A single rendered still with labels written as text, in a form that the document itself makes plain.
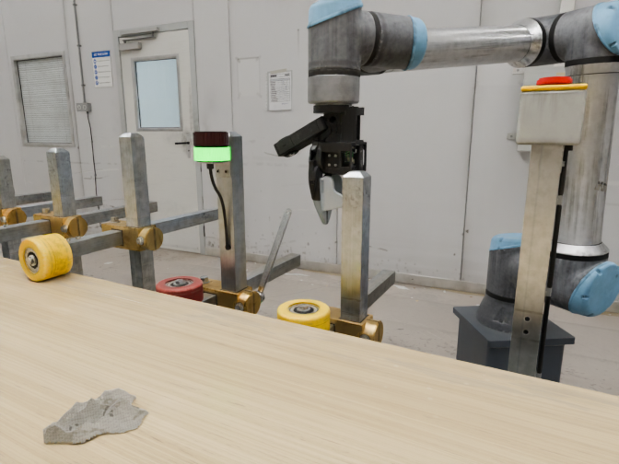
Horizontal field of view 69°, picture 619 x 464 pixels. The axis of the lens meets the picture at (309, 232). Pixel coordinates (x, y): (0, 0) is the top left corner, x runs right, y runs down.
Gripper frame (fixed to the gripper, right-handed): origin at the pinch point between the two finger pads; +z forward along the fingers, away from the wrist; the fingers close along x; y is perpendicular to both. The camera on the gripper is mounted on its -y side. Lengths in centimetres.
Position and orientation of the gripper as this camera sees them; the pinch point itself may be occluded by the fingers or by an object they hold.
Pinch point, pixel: (321, 216)
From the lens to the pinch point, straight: 83.7
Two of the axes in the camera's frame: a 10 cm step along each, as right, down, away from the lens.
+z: 0.0, 9.8, 2.2
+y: 8.8, 1.0, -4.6
